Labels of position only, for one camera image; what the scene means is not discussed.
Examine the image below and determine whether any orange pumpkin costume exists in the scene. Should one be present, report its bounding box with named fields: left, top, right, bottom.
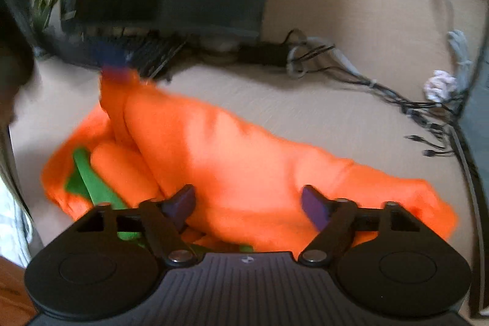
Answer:
left=41, top=70, right=458, bottom=254

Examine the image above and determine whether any black keyboard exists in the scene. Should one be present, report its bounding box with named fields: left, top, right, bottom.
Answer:
left=85, top=33, right=186, bottom=80

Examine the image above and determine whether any potted green plant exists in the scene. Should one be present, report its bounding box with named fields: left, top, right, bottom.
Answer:
left=31, top=0, right=59, bottom=31

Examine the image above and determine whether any crumpled white tissue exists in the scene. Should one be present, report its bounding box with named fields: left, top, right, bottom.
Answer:
left=424, top=69, right=457, bottom=103

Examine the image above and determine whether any glass-sided computer case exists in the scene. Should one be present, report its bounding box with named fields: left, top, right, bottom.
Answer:
left=454, top=37, right=488, bottom=319

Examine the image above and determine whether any black cable bundle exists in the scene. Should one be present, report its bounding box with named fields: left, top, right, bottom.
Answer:
left=236, top=28, right=465, bottom=159

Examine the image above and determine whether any grey coiled cable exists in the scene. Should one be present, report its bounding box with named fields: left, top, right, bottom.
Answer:
left=414, top=0, right=475, bottom=93

